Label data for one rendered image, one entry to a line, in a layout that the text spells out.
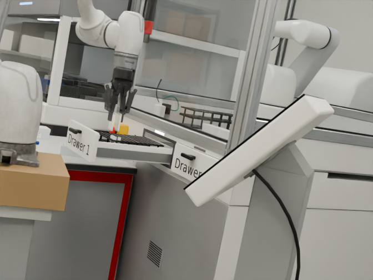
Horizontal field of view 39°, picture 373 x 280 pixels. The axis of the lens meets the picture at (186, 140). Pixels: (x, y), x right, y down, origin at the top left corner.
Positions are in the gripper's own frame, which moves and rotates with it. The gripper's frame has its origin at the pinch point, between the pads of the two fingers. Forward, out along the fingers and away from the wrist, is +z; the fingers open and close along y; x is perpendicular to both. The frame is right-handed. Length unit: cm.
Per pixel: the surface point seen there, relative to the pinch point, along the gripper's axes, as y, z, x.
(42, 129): -8, 16, 64
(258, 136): -16, -14, -105
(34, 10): -2, -42, 133
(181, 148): 21.2, 5.0, -16.4
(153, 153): 14.8, 9.5, -7.5
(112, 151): -2.2, 10.0, -7.5
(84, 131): -10.9, 5.3, 1.8
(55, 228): -10, 48, 17
